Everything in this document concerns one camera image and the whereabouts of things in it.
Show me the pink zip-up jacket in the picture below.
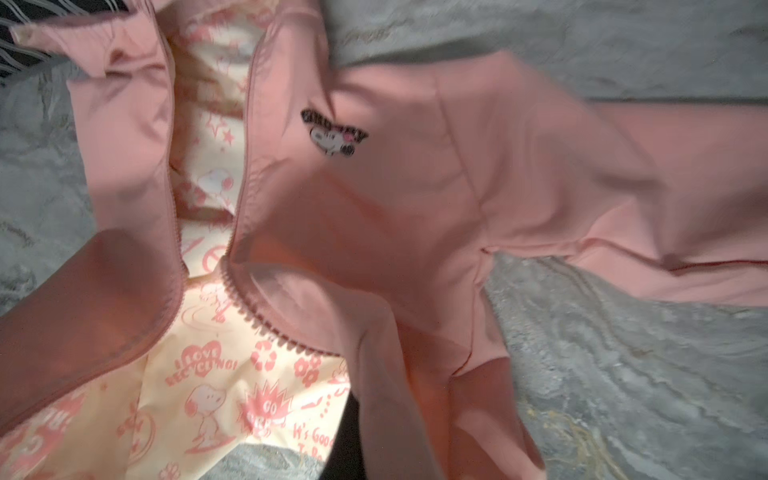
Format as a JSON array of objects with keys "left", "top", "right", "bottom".
[{"left": 1, "top": 1, "right": 767, "bottom": 479}]

